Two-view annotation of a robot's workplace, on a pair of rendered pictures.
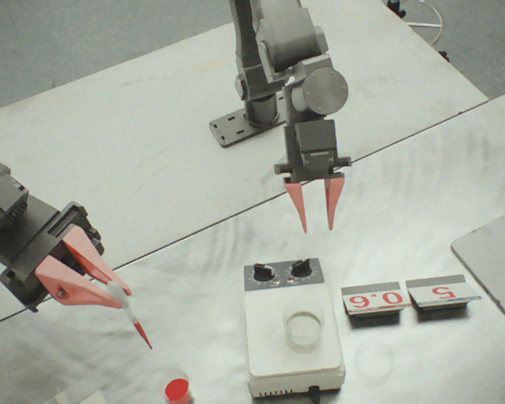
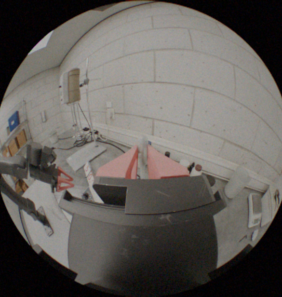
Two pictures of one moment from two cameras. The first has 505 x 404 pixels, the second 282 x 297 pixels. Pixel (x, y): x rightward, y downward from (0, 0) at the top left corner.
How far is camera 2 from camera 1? 55 cm
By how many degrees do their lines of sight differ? 81
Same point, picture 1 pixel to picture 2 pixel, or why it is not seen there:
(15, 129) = not seen: outside the picture
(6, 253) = (210, 227)
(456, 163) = not seen: hidden behind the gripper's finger
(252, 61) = (25, 204)
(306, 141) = (47, 152)
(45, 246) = (152, 191)
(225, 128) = (48, 231)
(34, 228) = (131, 237)
